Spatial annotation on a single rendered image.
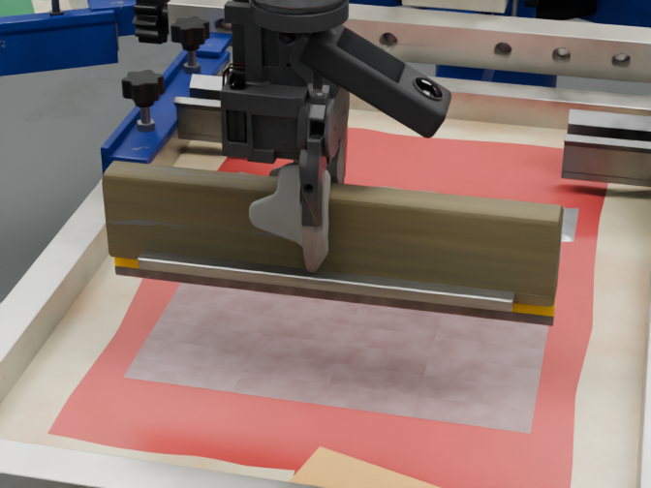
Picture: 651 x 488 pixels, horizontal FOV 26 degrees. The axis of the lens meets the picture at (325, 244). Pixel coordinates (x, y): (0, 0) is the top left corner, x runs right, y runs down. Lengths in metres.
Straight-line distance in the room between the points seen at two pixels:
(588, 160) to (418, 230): 0.43
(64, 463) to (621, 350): 0.49
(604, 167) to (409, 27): 0.34
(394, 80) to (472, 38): 0.66
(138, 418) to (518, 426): 0.30
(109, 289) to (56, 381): 0.15
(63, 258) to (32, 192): 2.29
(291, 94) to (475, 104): 0.63
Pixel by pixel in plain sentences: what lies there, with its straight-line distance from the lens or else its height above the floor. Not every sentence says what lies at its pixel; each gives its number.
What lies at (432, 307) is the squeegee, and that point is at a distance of 1.10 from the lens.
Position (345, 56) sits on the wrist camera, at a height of 1.26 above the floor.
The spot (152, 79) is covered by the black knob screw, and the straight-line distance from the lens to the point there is 1.48.
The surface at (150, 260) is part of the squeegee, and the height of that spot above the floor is 1.07.
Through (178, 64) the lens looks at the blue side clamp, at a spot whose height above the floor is 1.01.
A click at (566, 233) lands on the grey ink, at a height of 0.96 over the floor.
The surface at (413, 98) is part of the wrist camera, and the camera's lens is 1.01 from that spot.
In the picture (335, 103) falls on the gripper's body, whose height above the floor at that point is 1.22.
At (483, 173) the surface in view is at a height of 0.95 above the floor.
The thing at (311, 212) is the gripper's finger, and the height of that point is 1.14.
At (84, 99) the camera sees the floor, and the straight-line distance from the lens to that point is 4.09.
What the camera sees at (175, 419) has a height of 0.95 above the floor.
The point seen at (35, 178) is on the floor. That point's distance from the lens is 3.66.
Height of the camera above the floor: 1.64
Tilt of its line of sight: 30 degrees down
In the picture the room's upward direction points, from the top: straight up
